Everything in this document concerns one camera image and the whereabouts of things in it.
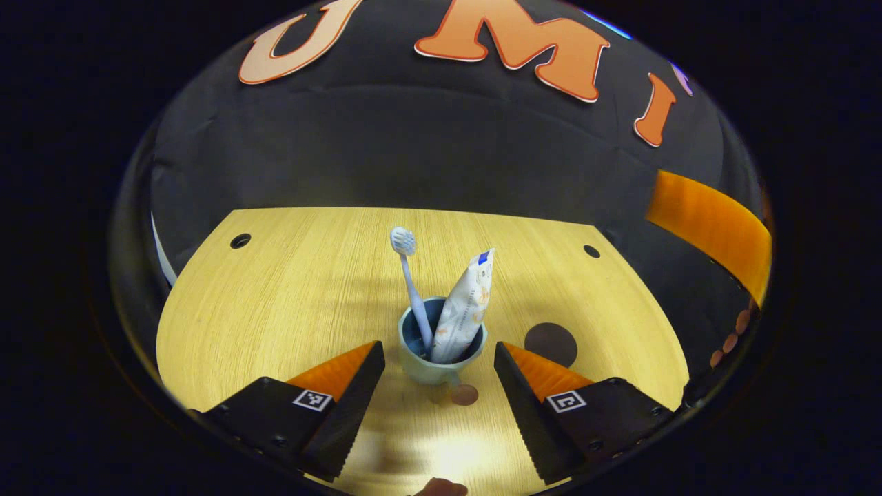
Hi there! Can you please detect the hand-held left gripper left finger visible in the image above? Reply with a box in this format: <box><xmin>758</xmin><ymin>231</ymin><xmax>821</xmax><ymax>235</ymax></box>
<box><xmin>187</xmin><ymin>340</ymin><xmax>387</xmax><ymax>483</ymax></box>

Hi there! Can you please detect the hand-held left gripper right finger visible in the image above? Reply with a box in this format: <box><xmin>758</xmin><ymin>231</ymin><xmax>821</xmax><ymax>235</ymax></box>
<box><xmin>493</xmin><ymin>341</ymin><xmax>679</xmax><ymax>485</ymax></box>

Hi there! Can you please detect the round dark brown coaster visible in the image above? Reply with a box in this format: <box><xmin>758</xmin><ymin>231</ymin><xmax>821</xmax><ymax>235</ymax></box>
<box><xmin>524</xmin><ymin>322</ymin><xmax>579</xmax><ymax>369</ymax></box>

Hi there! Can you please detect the blue cup with wooden handle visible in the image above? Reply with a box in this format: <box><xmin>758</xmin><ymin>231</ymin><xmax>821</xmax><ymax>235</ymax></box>
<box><xmin>398</xmin><ymin>296</ymin><xmax>489</xmax><ymax>406</ymax></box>

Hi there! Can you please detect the white toothpaste tube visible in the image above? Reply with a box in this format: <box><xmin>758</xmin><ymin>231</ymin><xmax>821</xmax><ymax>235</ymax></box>
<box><xmin>430</xmin><ymin>249</ymin><xmax>496</xmax><ymax>364</ymax></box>

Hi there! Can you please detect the wooden desktop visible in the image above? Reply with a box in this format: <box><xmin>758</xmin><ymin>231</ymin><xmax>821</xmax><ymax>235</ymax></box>
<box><xmin>156</xmin><ymin>207</ymin><xmax>690</xmax><ymax>496</ymax></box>

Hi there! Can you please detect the black backdrop cloth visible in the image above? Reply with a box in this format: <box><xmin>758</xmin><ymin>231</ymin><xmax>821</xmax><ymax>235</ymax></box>
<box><xmin>148</xmin><ymin>0</ymin><xmax>766</xmax><ymax>345</ymax></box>

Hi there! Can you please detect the white toothbrush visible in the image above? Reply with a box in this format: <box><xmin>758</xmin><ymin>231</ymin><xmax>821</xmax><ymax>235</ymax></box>
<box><xmin>390</xmin><ymin>227</ymin><xmax>435</xmax><ymax>353</ymax></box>

